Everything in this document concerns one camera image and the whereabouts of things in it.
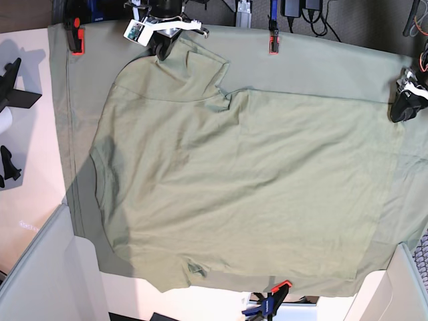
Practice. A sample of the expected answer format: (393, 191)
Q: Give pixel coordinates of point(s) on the black stand upper left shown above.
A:
(11, 97)

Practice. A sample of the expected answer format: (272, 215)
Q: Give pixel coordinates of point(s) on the black stand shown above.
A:
(10, 171)
(11, 97)

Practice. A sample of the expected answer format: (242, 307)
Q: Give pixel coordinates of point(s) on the blue orange clamp bottom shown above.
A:
(267, 306)

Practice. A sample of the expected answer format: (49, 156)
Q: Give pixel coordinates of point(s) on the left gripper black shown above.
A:
(411, 97)

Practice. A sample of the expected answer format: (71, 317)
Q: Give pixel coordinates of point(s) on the light green T-shirt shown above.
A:
(253, 183)

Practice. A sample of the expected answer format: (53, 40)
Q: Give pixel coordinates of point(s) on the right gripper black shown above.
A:
(167, 19)

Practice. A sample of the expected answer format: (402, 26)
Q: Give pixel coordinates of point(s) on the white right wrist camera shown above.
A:
(139, 32)

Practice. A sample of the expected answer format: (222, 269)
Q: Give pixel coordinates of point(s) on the orange black clamp left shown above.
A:
(75, 36)

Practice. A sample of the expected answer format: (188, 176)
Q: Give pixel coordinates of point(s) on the silver aluminium post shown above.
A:
(243, 14)

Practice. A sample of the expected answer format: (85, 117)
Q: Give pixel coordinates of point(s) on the black stand lower left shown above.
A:
(10, 171)

